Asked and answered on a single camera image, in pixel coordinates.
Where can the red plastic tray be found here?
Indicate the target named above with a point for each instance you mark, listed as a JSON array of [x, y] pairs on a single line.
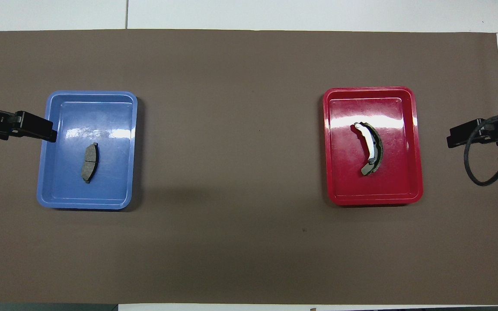
[[344, 172]]

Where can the curved brake shoe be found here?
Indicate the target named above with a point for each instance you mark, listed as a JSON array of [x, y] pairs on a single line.
[[377, 149]]

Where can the grey brake pad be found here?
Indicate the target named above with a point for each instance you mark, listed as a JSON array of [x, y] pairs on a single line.
[[89, 162]]

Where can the brown table mat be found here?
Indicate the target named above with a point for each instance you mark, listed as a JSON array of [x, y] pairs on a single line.
[[249, 250]]

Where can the blue plastic tray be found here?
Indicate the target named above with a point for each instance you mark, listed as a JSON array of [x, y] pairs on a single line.
[[115, 116]]

